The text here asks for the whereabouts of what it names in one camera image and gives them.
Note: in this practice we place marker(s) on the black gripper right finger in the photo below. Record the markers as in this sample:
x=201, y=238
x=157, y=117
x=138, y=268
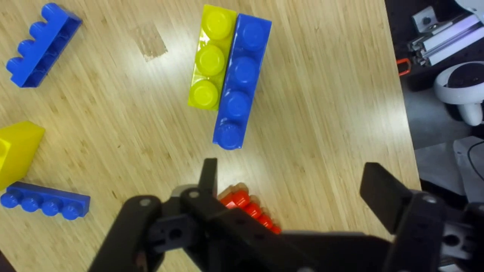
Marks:
x=428, y=232

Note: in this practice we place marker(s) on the yellow three-stud toy block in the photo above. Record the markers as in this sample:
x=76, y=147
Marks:
x=209, y=61

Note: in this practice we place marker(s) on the red eight-stud toy block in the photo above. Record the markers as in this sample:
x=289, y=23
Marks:
x=250, y=206

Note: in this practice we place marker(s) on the metal clamp bracket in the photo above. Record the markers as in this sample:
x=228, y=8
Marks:
x=443, y=39

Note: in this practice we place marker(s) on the blue four-stud toy block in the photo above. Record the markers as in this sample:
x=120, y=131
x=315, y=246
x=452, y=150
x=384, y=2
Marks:
x=242, y=81
x=45, y=202
x=39, y=51

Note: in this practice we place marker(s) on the yellow tall two-stud block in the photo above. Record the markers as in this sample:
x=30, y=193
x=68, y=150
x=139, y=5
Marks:
x=17, y=152

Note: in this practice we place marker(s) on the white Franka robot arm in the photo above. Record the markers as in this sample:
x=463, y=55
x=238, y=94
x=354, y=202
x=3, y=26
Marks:
x=470, y=8

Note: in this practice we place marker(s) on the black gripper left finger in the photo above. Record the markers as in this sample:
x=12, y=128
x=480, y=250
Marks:
x=212, y=232

